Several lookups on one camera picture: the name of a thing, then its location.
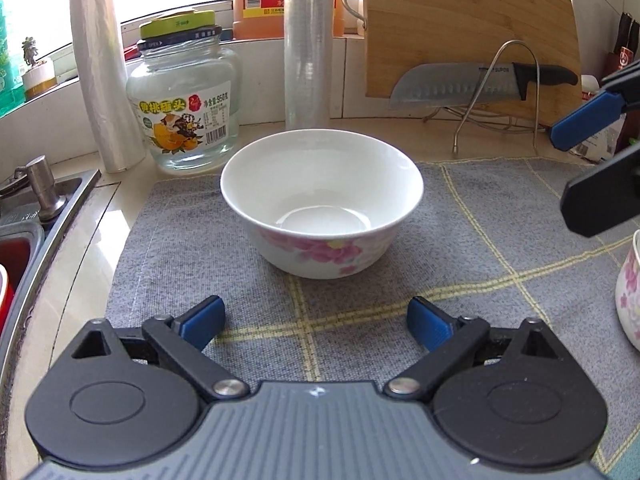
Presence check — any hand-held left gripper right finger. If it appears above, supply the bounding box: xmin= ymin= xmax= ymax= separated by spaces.
xmin=384 ymin=297 xmax=558 ymax=402

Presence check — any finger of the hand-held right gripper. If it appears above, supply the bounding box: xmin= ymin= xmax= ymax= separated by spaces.
xmin=560 ymin=142 xmax=640 ymax=239
xmin=550 ymin=59 xmax=640 ymax=152

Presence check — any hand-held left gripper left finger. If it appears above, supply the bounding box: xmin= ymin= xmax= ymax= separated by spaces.
xmin=70 ymin=295 xmax=251 ymax=403

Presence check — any white pink floral bowl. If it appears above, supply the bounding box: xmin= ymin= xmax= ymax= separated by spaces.
xmin=615 ymin=229 xmax=640 ymax=352
xmin=221 ymin=129 xmax=426 ymax=280

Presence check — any white bag with blue print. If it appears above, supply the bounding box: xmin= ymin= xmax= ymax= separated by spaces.
xmin=572 ymin=115 xmax=628 ymax=163

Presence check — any white bag with red print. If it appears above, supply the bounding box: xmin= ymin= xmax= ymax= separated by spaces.
xmin=580 ymin=74 xmax=603 ymax=106

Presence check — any grey checked cloth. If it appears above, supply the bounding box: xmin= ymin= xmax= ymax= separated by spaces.
xmin=106 ymin=157 xmax=640 ymax=476

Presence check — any steel sink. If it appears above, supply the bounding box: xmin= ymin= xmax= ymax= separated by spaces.
xmin=0 ymin=167 xmax=101 ymax=361

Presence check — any bamboo cutting board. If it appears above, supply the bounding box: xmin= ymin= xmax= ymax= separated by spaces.
xmin=362 ymin=0 xmax=583 ymax=106

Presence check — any red and white basin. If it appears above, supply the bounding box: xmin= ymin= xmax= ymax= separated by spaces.
xmin=0 ymin=240 xmax=31 ymax=331

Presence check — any steel soap dispenser pump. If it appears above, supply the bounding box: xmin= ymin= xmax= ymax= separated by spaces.
xmin=12 ymin=156 xmax=68 ymax=222

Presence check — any glass jar yellow lid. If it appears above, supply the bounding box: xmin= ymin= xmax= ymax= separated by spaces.
xmin=125 ymin=10 xmax=242 ymax=171

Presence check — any white plastic bag roll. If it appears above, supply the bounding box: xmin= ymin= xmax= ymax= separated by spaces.
xmin=69 ymin=0 xmax=147 ymax=173

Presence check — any clear plastic wrap roll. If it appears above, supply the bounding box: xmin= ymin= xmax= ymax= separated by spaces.
xmin=284 ymin=0 xmax=337 ymax=132

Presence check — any small potted plant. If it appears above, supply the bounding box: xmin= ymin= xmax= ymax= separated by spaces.
xmin=21 ymin=36 xmax=56 ymax=101

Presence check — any green dish soap bottle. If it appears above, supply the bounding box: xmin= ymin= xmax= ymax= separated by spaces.
xmin=0 ymin=0 xmax=26 ymax=108

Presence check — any orange cooking wine bottle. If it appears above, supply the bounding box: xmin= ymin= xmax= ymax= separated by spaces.
xmin=232 ymin=0 xmax=368 ymax=41

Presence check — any steel wire rack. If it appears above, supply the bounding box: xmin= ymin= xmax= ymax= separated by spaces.
xmin=422 ymin=40 xmax=551 ymax=157

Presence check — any steel santoku knife black handle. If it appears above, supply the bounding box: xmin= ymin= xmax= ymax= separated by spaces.
xmin=389 ymin=62 xmax=580 ymax=111

